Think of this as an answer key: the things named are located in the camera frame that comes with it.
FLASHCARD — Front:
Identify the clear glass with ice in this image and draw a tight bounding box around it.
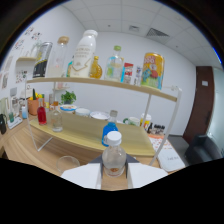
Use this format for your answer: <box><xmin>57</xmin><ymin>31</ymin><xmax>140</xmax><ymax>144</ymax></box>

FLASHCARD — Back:
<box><xmin>55</xmin><ymin>155</ymin><xmax>81</xmax><ymax>175</ymax></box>

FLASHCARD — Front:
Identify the amber yellow glass bottle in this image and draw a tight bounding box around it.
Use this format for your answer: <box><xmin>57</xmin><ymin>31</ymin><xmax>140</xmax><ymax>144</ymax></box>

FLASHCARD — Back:
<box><xmin>89</xmin><ymin>55</ymin><xmax>104</xmax><ymax>80</ymax></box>

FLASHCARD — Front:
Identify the red liquid bottle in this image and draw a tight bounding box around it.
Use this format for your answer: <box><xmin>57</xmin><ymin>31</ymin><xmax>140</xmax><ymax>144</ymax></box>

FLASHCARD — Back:
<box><xmin>36</xmin><ymin>97</ymin><xmax>48</xmax><ymax>126</ymax></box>

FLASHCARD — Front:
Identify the red white small carton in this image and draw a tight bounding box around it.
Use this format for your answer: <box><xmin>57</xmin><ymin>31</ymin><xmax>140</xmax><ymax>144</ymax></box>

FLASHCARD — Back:
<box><xmin>122</xmin><ymin>62</ymin><xmax>134</xmax><ymax>84</ymax></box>

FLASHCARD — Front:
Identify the glass jar with cork lid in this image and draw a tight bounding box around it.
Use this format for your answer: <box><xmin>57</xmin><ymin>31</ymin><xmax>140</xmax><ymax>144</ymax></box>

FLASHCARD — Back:
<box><xmin>49</xmin><ymin>35</ymin><xmax>70</xmax><ymax>78</ymax></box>

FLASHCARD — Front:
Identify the brown door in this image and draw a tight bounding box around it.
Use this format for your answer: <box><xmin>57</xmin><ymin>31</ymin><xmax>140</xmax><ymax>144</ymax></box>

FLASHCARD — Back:
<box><xmin>182</xmin><ymin>65</ymin><xmax>215</xmax><ymax>145</ymax></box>

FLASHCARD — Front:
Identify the white wooden two-tier rack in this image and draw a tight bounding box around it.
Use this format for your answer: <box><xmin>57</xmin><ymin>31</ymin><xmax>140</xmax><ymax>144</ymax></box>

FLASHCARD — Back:
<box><xmin>24</xmin><ymin>76</ymin><xmax>184</xmax><ymax>167</ymax></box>

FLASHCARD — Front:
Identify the teal small bottle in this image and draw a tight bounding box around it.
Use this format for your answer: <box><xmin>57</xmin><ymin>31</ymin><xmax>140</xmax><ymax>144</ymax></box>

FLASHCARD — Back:
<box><xmin>65</xmin><ymin>55</ymin><xmax>75</xmax><ymax>78</ymax></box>

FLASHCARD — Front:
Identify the black chair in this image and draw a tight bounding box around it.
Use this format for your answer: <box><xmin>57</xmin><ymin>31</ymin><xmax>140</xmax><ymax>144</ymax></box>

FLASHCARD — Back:
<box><xmin>184</xmin><ymin>133</ymin><xmax>224</xmax><ymax>166</ymax></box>

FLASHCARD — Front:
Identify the large white milk bottle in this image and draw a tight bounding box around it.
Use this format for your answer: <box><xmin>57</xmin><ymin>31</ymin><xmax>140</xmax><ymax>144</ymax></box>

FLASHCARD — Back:
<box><xmin>68</xmin><ymin>29</ymin><xmax>99</xmax><ymax>79</ymax></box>

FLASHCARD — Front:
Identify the green potted plant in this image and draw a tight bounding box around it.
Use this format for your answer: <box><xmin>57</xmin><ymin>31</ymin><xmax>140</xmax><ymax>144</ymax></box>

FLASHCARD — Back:
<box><xmin>60</xmin><ymin>90</ymin><xmax>78</xmax><ymax>106</ymax></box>

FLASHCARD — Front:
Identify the orange printed booklet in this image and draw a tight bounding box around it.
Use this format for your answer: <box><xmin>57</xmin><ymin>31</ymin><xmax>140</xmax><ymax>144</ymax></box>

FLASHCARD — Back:
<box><xmin>147</xmin><ymin>133</ymin><xmax>171</xmax><ymax>151</ymax></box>

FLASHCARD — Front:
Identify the green white mug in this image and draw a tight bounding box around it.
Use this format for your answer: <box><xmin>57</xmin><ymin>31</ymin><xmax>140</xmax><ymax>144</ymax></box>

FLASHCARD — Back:
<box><xmin>122</xmin><ymin>116</ymin><xmax>141</xmax><ymax>127</ymax></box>

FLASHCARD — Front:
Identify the clear rum bottle red label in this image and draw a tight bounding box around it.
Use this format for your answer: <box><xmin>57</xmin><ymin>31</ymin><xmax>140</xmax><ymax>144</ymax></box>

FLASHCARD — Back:
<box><xmin>101</xmin><ymin>130</ymin><xmax>128</xmax><ymax>178</ymax></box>

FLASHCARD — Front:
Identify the white bowl blue rim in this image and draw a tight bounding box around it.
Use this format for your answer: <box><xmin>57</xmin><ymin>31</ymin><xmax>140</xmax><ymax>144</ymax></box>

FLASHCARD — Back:
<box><xmin>59</xmin><ymin>104</ymin><xmax>78</xmax><ymax>115</ymax></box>

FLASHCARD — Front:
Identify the yellow cartoon drink can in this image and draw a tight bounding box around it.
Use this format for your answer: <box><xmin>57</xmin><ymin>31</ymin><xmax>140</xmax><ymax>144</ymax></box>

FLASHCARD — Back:
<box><xmin>140</xmin><ymin>52</ymin><xmax>166</xmax><ymax>91</ymax></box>

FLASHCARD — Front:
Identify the small clear bottle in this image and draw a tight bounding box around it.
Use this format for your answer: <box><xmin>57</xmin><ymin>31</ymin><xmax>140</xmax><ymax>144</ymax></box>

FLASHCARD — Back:
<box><xmin>133</xmin><ymin>66</ymin><xmax>143</xmax><ymax>87</ymax></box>

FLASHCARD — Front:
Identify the white yellow paper cup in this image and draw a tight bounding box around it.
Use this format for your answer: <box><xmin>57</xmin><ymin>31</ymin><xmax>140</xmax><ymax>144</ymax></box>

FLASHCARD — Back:
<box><xmin>140</xmin><ymin>112</ymin><xmax>153</xmax><ymax>131</ymax></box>

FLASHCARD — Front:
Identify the orange pot with utensils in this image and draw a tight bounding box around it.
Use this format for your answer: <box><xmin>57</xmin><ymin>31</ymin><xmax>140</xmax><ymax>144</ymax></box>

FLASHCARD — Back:
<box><xmin>27</xmin><ymin>88</ymin><xmax>45</xmax><ymax>117</ymax></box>

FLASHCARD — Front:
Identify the clear bottle orange cap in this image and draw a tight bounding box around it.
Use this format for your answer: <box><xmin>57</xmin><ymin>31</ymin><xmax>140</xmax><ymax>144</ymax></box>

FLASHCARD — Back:
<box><xmin>50</xmin><ymin>101</ymin><xmax>64</xmax><ymax>133</ymax></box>

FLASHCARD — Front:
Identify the white notebook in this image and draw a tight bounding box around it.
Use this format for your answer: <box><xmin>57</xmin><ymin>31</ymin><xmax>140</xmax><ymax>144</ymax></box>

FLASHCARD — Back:
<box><xmin>155</xmin><ymin>143</ymin><xmax>186</xmax><ymax>173</ymax></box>

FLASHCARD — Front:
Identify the row of small dark bottles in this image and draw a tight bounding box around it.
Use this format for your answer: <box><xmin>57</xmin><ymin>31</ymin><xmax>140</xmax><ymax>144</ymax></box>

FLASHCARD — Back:
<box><xmin>146</xmin><ymin>122</ymin><xmax>167</xmax><ymax>136</ymax></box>

